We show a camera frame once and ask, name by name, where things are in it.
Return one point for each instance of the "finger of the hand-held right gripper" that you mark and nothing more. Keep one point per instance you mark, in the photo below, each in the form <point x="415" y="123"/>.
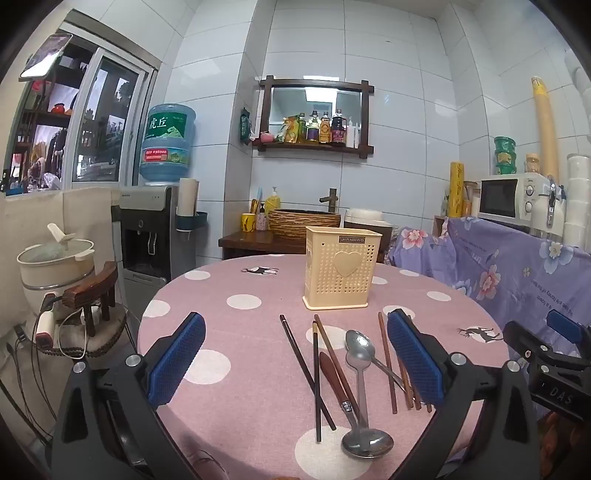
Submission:
<point x="563" y="325"/>
<point x="526" y="341"/>

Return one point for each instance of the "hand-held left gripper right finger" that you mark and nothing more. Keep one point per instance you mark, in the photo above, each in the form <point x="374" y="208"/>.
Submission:
<point x="415" y="355"/>

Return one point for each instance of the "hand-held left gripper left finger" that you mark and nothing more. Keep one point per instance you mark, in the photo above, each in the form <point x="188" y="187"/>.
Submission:
<point x="178" y="357"/>

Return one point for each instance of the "brown wooden chopstick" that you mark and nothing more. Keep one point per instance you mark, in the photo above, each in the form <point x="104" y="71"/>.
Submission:
<point x="387" y="360"/>
<point x="405" y="383"/>
<point x="428" y="407"/>
<point x="415" y="400"/>
<point x="325" y="334"/>

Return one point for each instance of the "cream plastic utensil holder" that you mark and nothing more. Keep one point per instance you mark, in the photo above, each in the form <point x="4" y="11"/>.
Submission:
<point x="341" y="286"/>

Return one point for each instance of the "dark chopstick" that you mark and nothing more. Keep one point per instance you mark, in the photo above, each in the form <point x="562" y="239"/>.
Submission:
<point x="304" y="369"/>
<point x="316" y="350"/>

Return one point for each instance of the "pink polka dot tablecloth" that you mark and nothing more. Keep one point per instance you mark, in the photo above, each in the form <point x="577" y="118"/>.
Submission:
<point x="258" y="332"/>

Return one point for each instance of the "purple floral cloth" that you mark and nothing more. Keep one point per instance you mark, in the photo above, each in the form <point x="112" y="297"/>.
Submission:
<point x="485" y="258"/>

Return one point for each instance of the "dark wooden chair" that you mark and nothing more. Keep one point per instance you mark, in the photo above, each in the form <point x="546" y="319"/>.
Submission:
<point x="92" y="281"/>

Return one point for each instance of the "stack of white cups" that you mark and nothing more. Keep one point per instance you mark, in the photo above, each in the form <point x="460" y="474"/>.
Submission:
<point x="578" y="203"/>

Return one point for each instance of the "light wooden box shelf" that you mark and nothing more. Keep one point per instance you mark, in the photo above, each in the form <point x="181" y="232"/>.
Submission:
<point x="438" y="228"/>

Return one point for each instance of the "dark wooden washstand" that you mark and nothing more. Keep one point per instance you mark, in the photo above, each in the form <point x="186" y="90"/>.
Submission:
<point x="244" y="242"/>

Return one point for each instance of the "blue cup holder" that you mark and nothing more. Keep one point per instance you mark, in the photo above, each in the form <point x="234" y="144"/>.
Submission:
<point x="194" y="221"/>

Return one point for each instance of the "white microwave oven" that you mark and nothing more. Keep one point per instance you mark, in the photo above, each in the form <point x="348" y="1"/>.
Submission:
<point x="498" y="198"/>

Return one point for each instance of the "white brown rice cooker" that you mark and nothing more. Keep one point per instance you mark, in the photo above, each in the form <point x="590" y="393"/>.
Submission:
<point x="364" y="217"/>

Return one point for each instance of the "yellow cup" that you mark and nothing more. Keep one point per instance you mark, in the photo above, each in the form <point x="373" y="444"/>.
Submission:
<point x="248" y="224"/>

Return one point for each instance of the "cream cooking pot with lid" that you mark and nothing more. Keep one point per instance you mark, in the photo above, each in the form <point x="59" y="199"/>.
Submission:
<point x="51" y="272"/>

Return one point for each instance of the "grey water dispenser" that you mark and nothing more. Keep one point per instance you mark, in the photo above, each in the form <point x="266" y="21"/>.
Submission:
<point x="138" y="207"/>

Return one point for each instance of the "pink patterned small bottle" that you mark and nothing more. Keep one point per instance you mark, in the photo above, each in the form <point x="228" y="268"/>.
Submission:
<point x="262" y="220"/>

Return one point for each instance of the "stack of paper cups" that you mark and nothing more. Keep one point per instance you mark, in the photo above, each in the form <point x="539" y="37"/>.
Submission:
<point x="188" y="196"/>

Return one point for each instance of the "cream jar with orange lid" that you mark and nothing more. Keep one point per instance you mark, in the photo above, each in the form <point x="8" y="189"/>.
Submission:
<point x="533" y="165"/>

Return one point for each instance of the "short yellow roll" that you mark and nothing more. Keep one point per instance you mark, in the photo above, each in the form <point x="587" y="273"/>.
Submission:
<point x="456" y="189"/>

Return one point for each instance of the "bronze bamboo style faucet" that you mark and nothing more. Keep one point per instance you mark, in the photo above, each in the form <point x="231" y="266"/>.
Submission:
<point x="330" y="199"/>

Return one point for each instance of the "stack of green tubs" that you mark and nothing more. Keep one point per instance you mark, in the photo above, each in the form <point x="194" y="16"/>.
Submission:
<point x="504" y="157"/>

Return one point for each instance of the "blue toothbrush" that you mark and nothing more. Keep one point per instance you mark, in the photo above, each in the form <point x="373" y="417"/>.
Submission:
<point x="259" y="198"/>

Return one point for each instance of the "yellow soap pump bottle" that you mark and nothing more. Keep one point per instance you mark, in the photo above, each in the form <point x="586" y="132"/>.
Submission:
<point x="272" y="202"/>

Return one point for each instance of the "tall tan roll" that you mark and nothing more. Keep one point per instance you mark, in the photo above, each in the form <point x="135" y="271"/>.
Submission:
<point x="545" y="129"/>

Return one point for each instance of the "blue water cooler bottle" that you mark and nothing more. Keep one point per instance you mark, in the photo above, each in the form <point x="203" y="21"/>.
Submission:
<point x="166" y="138"/>

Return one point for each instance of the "white plastic bottle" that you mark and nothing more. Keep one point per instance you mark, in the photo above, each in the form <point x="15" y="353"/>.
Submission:
<point x="357" y="137"/>
<point x="350" y="134"/>

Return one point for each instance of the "dark soy sauce bottle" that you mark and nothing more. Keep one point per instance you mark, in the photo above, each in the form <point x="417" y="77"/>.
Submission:
<point x="339" y="131"/>

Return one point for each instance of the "pink small dish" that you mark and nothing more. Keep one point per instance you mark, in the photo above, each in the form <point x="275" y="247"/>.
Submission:
<point x="266" y="137"/>

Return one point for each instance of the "wooden framed mirror shelf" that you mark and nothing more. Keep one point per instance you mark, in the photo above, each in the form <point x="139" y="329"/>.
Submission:
<point x="364" y="120"/>

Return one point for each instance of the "yellow label sauce bottle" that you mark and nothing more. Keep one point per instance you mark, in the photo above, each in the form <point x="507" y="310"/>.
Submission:
<point x="325" y="131"/>

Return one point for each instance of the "green hanging packet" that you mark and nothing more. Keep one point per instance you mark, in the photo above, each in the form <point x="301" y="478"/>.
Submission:
<point x="244" y="124"/>

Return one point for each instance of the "purple label sauce bottle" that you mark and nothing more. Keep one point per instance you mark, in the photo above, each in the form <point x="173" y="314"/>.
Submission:
<point x="313" y="130"/>

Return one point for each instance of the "green glass bottle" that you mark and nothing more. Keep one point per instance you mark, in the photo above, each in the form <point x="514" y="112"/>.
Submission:
<point x="302" y="129"/>

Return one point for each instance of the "yellow seasoning packet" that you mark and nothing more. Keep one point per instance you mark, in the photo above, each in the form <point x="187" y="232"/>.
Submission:
<point x="290" y="130"/>

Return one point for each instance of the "aluminium sliding window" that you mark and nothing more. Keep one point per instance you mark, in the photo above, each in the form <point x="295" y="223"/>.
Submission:
<point x="92" y="69"/>

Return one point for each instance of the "mounted smartphone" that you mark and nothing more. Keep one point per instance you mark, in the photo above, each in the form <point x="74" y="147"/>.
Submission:
<point x="46" y="55"/>

